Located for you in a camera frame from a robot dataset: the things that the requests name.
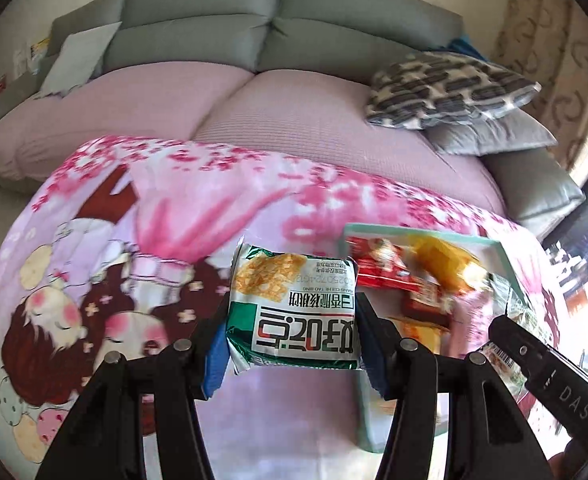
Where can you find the colourful leaflets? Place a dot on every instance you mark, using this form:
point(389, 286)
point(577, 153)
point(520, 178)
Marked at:
point(29, 57)

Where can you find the black white patterned pillow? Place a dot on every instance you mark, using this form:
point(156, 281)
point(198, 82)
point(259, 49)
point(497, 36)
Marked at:
point(448, 90)

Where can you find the light grey pillow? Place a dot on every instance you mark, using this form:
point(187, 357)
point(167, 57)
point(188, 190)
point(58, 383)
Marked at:
point(76, 60)

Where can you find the yellow snack packet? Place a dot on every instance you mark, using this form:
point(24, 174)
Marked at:
point(448, 260)

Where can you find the grey sofa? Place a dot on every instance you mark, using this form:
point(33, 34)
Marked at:
point(199, 25)

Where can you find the pink cake roll packet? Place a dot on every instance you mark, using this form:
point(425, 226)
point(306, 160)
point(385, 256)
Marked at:
point(468, 320)

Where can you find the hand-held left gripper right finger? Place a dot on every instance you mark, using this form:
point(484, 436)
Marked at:
point(373, 355)

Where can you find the pink sofa cover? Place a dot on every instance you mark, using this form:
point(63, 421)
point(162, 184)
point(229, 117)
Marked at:
point(299, 125)

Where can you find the long red snack packet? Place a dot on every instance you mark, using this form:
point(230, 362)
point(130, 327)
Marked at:
point(423, 305)

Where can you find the printed cartoon blanket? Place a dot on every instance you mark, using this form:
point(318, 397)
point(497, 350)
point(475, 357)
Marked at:
point(124, 240)

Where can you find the green-edged pastry packet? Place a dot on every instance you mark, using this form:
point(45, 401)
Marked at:
point(511, 377)

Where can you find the beige patterned curtain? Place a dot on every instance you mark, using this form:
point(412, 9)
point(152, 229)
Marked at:
point(548, 60)

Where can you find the teal cardboard box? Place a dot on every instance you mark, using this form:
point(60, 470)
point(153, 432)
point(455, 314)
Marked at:
point(368, 420)

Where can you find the orange snack packet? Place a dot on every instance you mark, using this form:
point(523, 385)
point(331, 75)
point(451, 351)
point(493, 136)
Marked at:
point(418, 332)

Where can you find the blue cloth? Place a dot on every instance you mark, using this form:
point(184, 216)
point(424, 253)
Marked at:
point(466, 47)

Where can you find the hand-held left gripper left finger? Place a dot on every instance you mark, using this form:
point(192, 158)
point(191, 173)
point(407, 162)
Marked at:
point(216, 360)

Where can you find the green white biscuit packet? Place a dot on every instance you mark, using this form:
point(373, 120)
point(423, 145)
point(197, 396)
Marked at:
point(294, 310)

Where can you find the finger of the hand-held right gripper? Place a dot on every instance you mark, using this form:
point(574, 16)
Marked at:
point(518, 337)

